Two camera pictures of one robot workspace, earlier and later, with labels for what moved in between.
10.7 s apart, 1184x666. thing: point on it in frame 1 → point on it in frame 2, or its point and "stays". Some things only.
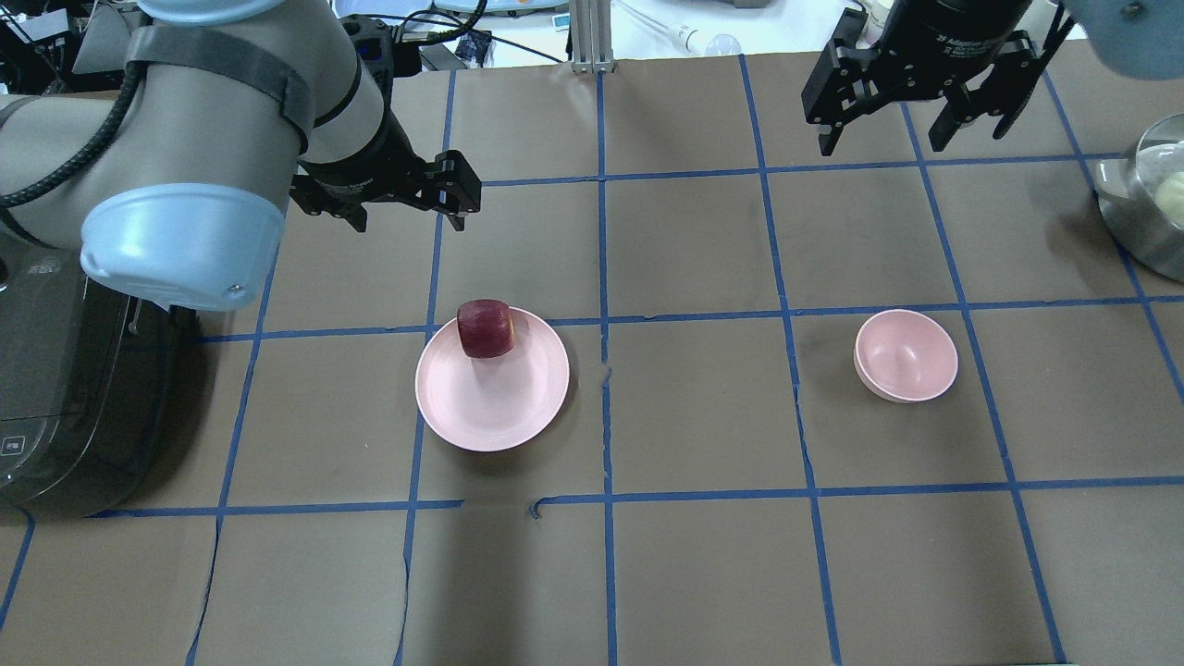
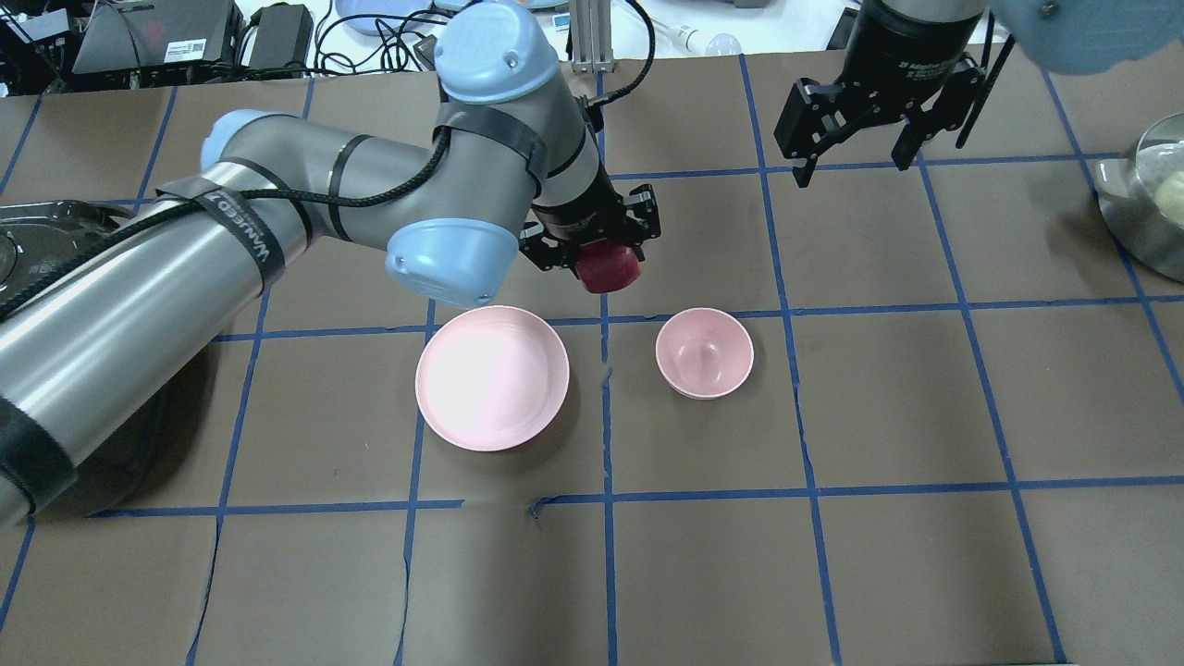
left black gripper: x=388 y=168 → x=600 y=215
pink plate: x=499 y=402 stays
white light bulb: x=696 y=43 stays
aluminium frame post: x=591 y=36 stays
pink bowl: x=906 y=355 → x=704 y=352
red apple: x=486 y=327 → x=607 y=265
